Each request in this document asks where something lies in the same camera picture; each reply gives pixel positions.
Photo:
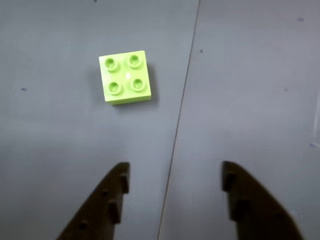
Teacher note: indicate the green lego block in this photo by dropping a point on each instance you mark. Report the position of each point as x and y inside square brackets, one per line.
[125, 77]

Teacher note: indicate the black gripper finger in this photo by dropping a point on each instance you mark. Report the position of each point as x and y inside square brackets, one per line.
[100, 207]
[260, 212]

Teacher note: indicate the gray foam mat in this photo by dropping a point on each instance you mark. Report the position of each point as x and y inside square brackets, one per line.
[62, 125]
[250, 100]

